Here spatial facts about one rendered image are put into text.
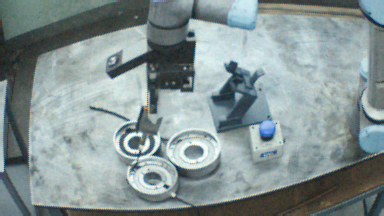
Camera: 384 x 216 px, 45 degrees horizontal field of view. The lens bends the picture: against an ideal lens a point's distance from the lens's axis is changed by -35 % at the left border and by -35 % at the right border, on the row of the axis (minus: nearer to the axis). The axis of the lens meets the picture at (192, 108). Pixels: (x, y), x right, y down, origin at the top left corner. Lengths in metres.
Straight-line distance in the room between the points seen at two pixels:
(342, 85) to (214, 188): 0.47
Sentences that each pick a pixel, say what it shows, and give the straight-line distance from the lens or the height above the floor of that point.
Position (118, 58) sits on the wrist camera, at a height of 1.08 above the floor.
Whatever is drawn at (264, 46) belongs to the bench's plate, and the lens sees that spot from 1.61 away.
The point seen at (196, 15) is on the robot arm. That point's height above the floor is 1.21.
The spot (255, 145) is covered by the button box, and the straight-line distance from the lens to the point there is 1.33.
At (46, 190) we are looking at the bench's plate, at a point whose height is 0.80.
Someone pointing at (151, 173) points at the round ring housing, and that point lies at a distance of 1.33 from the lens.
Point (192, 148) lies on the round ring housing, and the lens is 1.37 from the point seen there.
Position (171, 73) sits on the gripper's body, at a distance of 1.17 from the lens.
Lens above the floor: 1.87
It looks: 47 degrees down
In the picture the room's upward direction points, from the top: 6 degrees counter-clockwise
